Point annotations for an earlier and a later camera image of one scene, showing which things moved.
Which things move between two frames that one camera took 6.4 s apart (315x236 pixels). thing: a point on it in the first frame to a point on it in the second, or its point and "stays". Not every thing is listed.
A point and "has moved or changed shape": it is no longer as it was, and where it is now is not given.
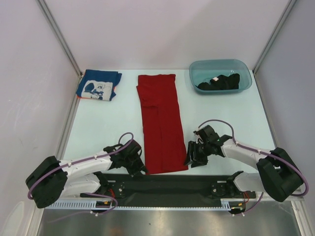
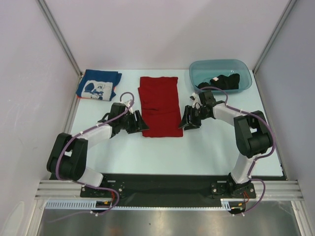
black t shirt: [221, 82] stays
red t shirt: [164, 147] has moved or changed shape
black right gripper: [196, 152] to [192, 117]
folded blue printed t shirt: [98, 85] stays
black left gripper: [139, 166] to [138, 125]
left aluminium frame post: [45, 9] stays
